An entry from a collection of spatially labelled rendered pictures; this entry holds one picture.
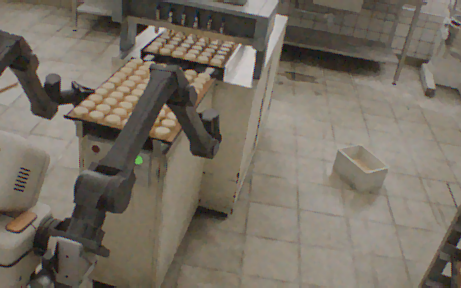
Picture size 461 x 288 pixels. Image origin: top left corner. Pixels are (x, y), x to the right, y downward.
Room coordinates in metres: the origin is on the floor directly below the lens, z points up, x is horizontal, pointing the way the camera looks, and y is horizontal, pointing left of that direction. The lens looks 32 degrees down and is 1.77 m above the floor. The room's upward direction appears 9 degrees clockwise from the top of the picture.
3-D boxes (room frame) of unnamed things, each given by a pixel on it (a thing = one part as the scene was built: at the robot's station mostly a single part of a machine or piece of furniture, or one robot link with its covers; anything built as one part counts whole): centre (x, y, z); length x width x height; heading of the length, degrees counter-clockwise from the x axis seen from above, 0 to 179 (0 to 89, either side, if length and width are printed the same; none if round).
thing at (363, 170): (2.75, -0.93, 0.08); 0.30 x 0.22 x 0.16; 32
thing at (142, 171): (1.41, 0.36, 0.77); 0.24 x 0.04 x 0.14; 81
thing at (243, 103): (2.73, 0.15, 0.42); 1.28 x 0.72 x 0.84; 171
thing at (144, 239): (1.77, 0.30, 0.45); 0.70 x 0.34 x 0.90; 171
